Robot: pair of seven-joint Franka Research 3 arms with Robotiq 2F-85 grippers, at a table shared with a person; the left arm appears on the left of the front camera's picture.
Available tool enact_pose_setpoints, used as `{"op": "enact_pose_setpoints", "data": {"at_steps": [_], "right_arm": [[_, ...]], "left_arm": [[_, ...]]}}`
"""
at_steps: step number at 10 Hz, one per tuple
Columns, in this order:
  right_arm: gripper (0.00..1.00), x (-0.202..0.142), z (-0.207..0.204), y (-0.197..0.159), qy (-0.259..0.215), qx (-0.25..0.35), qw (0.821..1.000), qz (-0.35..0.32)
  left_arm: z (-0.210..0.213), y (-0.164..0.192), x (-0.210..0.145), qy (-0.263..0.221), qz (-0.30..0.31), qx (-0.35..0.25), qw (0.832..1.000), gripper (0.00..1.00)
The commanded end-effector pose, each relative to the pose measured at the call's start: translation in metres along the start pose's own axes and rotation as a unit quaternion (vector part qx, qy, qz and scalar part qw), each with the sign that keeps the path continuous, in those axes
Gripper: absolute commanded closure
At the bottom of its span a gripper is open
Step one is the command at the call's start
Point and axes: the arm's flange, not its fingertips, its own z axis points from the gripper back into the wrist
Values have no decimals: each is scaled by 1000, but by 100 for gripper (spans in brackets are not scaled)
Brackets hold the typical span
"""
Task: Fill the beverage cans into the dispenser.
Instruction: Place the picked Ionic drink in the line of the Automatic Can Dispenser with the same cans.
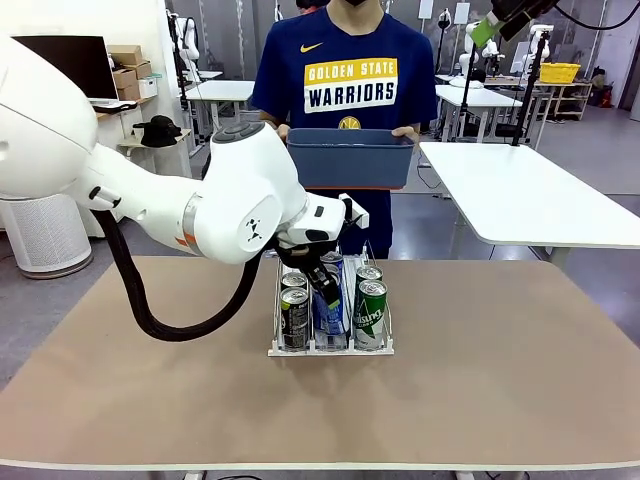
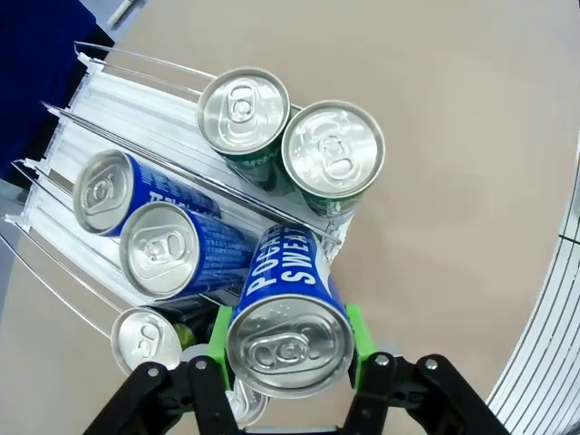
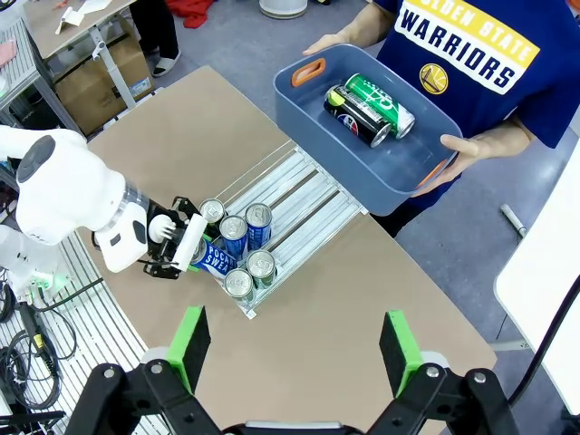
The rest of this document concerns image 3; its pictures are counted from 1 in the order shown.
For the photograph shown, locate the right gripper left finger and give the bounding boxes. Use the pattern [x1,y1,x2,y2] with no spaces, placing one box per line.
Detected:
[65,305,218,435]

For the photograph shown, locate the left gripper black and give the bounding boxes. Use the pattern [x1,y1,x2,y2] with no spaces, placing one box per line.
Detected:
[143,195,203,280]

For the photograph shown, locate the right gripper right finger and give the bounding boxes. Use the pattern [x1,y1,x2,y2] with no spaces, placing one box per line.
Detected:
[364,310,520,435]

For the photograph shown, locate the blue beverage can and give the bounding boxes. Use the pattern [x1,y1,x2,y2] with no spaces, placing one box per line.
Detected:
[219,215,249,262]
[245,202,273,253]
[189,237,239,278]

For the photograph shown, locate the blue plastic basket orange handles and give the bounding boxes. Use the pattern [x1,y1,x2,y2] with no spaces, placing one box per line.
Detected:
[272,43,464,218]

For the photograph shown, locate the black beverage can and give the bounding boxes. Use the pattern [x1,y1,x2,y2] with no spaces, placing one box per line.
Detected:
[198,198,227,224]
[323,84,392,149]

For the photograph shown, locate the green beverage can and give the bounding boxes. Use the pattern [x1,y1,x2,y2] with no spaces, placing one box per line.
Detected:
[343,72,416,140]
[223,267,256,305]
[246,248,277,291]

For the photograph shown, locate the person's right forearm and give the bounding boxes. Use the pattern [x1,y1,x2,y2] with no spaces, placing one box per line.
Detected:
[334,0,400,46]

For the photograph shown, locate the person's left forearm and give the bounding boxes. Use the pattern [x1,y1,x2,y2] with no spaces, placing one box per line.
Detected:
[479,115,538,160]

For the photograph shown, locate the person's left hand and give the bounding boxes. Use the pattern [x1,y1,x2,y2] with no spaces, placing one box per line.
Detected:
[411,133,499,198]

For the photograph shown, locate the person's right hand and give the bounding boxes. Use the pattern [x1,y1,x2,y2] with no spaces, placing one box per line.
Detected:
[302,32,359,56]

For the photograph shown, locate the white slatted robot platform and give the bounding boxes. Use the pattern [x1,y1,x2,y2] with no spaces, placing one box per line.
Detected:
[0,235,169,435]

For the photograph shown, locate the clear acrylic can rack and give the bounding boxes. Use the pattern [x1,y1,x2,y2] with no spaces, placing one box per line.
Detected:
[206,140,369,321]

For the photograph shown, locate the large white table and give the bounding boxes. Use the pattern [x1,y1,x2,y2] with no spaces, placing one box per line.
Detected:
[493,135,580,404]

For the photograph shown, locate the brown cardboard box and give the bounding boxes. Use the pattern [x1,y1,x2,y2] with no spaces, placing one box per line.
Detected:
[53,38,155,137]

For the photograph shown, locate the grey metal bar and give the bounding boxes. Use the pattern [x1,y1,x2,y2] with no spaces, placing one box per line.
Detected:
[499,203,528,237]

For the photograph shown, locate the bystander in black trousers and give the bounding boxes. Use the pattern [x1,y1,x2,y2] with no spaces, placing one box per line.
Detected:
[129,0,182,78]

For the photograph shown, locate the orange red cloth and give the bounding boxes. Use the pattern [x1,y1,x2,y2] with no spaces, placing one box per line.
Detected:
[165,0,215,29]

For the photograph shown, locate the wooden table with white legs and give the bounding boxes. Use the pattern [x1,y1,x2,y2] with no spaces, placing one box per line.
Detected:
[22,0,141,110]

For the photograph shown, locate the white paper sheet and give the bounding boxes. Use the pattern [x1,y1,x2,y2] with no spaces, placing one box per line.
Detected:
[53,0,112,35]

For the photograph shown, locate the white cylindrical air purifier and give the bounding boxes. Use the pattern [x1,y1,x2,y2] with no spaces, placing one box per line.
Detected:
[257,0,310,20]

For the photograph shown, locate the person in blue shirt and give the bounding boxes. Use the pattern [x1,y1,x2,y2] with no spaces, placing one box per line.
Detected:
[371,0,580,214]

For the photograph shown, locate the thick black cable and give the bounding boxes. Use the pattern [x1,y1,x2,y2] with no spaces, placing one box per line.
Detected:
[507,271,580,407]

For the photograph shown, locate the black cable bundle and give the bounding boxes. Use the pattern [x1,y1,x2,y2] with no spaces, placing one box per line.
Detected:
[0,289,78,409]

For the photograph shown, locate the aluminium profile frame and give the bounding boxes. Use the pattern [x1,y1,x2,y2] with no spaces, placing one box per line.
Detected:
[0,17,82,132]

